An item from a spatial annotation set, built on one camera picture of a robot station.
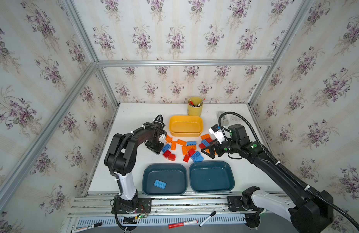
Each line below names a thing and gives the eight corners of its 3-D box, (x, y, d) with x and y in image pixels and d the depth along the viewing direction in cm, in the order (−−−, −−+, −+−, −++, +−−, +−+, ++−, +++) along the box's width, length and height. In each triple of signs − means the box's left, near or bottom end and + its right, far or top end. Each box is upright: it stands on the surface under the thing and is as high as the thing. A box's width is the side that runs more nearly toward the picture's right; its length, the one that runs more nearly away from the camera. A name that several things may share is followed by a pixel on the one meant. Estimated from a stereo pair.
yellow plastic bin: (168, 137, 102) (168, 132, 97) (170, 118, 112) (169, 113, 108) (203, 137, 102) (204, 132, 97) (200, 118, 113) (201, 114, 108)
